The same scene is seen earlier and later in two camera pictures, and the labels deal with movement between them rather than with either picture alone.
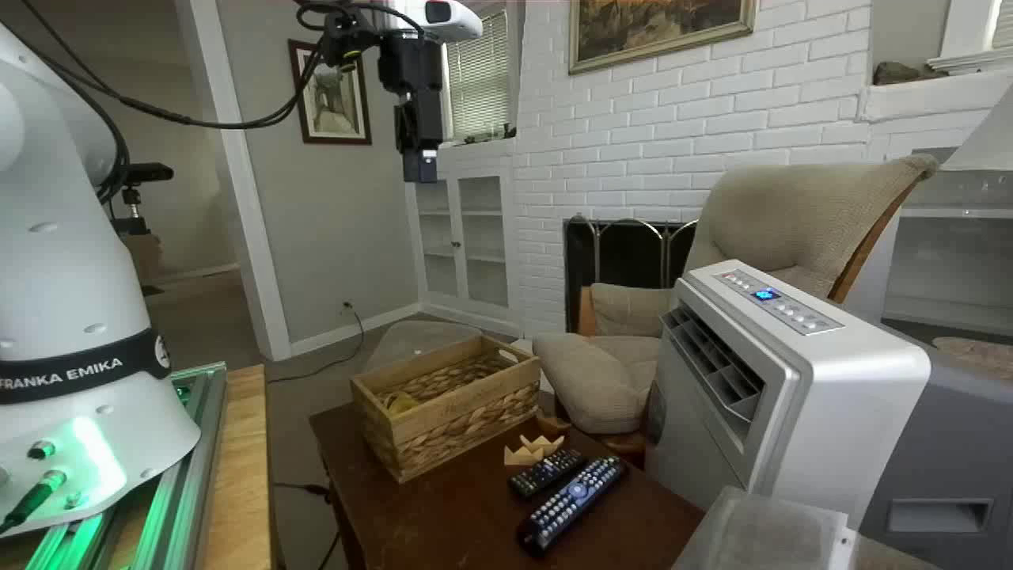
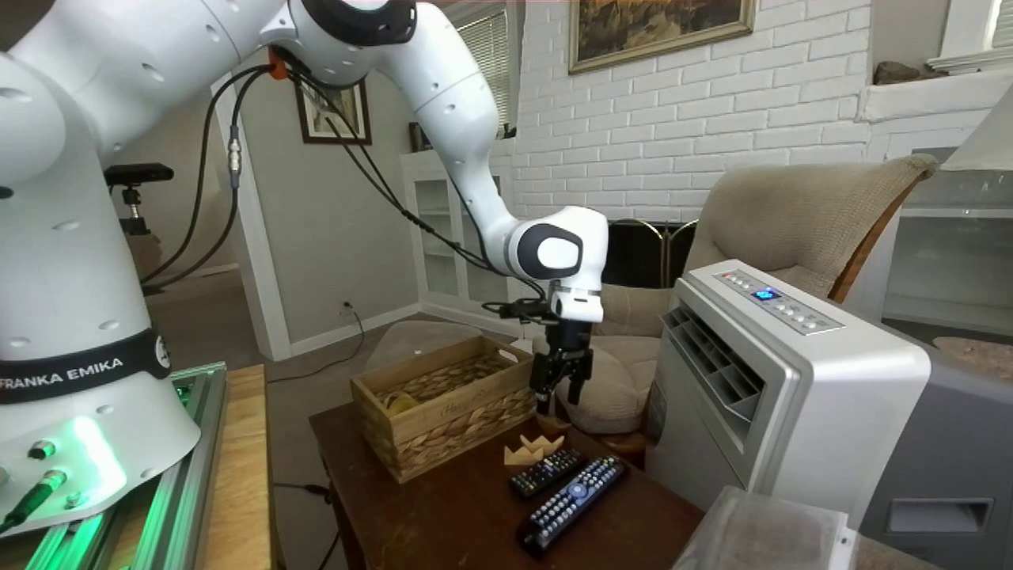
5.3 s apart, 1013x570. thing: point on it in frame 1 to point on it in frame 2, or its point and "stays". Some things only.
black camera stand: [131, 194] stays
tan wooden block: [528, 451] stays
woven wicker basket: [441, 404] stays
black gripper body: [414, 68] to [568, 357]
